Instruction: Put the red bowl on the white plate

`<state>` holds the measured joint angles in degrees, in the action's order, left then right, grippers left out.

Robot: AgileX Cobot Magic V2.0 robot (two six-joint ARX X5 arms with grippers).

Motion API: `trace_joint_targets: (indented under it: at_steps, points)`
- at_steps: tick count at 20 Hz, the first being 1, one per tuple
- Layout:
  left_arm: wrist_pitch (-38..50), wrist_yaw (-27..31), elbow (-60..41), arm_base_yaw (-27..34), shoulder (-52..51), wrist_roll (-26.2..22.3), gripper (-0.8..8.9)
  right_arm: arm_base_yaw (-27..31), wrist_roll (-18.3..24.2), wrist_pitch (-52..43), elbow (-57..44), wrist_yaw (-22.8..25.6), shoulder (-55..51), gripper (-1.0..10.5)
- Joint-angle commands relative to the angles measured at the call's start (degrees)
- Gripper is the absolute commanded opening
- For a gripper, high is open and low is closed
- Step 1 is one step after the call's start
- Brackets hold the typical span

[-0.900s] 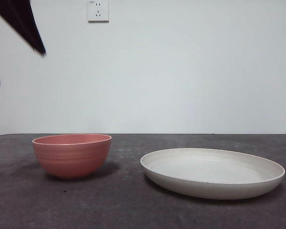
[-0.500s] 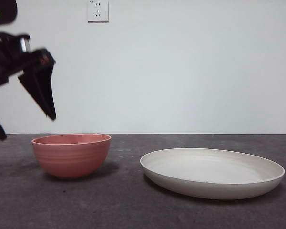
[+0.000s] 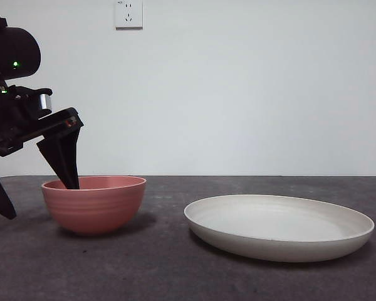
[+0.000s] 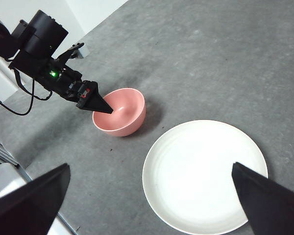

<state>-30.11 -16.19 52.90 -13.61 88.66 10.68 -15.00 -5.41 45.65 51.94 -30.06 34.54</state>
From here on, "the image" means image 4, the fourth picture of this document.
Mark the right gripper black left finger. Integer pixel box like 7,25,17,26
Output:
0,163,71,235

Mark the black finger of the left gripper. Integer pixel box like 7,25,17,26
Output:
75,84,114,115

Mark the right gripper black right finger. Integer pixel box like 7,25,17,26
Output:
231,162,294,235

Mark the pink red bowl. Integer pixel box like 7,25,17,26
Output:
92,88,147,138

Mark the white round plate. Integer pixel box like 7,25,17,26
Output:
142,119,269,235

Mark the white device housing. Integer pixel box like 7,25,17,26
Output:
0,163,34,202

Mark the black cable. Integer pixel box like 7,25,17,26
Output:
0,77,36,117
14,69,53,101

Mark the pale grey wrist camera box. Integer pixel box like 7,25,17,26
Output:
73,43,90,60

